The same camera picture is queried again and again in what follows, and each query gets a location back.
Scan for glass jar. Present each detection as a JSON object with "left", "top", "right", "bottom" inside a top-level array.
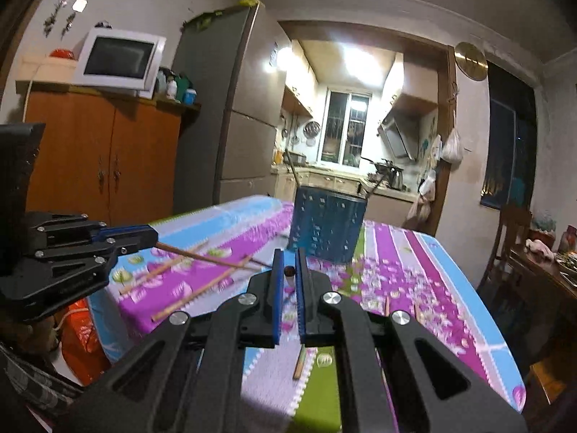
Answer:
[{"left": 559, "top": 224, "right": 577, "bottom": 253}]

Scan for green cup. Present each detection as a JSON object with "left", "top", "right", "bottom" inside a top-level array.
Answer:
[{"left": 175, "top": 73, "right": 194, "bottom": 104}]

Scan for beige box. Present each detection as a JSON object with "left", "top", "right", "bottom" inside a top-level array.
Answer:
[{"left": 16, "top": 54, "right": 81, "bottom": 86}]

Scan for gold wall clock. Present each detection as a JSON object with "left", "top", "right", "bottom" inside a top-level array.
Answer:
[{"left": 454, "top": 41, "right": 489, "bottom": 81}]

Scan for plate of food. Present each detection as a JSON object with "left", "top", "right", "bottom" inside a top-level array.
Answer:
[{"left": 554, "top": 253, "right": 577, "bottom": 287}]

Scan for orange wooden cabinet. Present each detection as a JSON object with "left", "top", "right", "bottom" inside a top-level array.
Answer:
[{"left": 23, "top": 82, "right": 202, "bottom": 227}]

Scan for wooden chair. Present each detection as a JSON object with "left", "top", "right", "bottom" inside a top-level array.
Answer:
[{"left": 477, "top": 202, "right": 533, "bottom": 301}]

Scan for pink cloth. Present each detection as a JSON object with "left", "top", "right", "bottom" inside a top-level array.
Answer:
[{"left": 524, "top": 239, "right": 556, "bottom": 261}]

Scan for kitchen wall cabinets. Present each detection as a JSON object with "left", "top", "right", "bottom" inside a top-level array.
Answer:
[{"left": 283, "top": 40, "right": 318, "bottom": 118}]

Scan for white microwave oven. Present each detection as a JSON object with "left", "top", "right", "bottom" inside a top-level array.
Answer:
[{"left": 73, "top": 27, "right": 167, "bottom": 100}]

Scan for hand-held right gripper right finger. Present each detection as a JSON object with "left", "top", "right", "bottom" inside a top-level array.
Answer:
[{"left": 295, "top": 248, "right": 528, "bottom": 433}]

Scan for dark night window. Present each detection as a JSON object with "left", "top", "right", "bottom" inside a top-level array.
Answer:
[{"left": 479, "top": 61, "right": 540, "bottom": 210}]

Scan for floral striped tablecloth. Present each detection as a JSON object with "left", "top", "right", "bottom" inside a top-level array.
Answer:
[{"left": 88, "top": 195, "right": 528, "bottom": 433}]

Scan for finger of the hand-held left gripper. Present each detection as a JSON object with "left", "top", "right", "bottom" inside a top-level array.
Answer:
[
  {"left": 0, "top": 239, "right": 141, "bottom": 324},
  {"left": 27, "top": 212, "right": 160, "bottom": 259}
]

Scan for reddish brown chopstick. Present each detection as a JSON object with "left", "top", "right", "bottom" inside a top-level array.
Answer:
[{"left": 155, "top": 242, "right": 264, "bottom": 272}]

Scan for hanging towels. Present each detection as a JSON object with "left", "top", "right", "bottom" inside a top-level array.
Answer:
[{"left": 407, "top": 169, "right": 437, "bottom": 232}]

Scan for white hanging plastic bag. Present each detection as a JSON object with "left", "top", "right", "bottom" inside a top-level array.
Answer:
[{"left": 440, "top": 126, "right": 464, "bottom": 164}]

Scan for steel range hood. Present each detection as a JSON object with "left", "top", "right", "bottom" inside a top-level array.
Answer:
[{"left": 377, "top": 116, "right": 418, "bottom": 162}]

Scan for orange plastic bag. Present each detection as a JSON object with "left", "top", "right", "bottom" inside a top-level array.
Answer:
[{"left": 58, "top": 298, "right": 112, "bottom": 386}]

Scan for dark wooden side table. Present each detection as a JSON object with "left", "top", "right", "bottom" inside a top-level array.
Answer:
[{"left": 508, "top": 242, "right": 577, "bottom": 416}]

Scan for green strap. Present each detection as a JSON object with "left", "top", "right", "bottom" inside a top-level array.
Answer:
[{"left": 181, "top": 10, "right": 225, "bottom": 29}]

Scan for kitchen base cabinets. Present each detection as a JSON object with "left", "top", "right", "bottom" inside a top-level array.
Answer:
[{"left": 271, "top": 165, "right": 415, "bottom": 210}]

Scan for grey refrigerator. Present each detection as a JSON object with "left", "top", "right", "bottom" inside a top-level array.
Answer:
[{"left": 172, "top": 2, "right": 293, "bottom": 217}]

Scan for potted plant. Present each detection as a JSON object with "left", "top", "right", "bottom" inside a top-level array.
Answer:
[{"left": 531, "top": 213, "right": 559, "bottom": 241}]

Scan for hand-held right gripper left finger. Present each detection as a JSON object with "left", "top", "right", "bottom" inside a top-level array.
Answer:
[{"left": 54, "top": 249, "right": 286, "bottom": 433}]

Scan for blue perforated utensil holder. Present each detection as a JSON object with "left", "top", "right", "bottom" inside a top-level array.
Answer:
[{"left": 287, "top": 184, "right": 367, "bottom": 265}]

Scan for plaid cloth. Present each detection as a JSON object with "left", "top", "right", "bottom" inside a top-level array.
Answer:
[{"left": 0, "top": 340, "right": 79, "bottom": 418}]

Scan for kitchen window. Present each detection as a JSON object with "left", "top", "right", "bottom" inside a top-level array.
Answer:
[{"left": 321, "top": 89, "right": 371, "bottom": 166}]

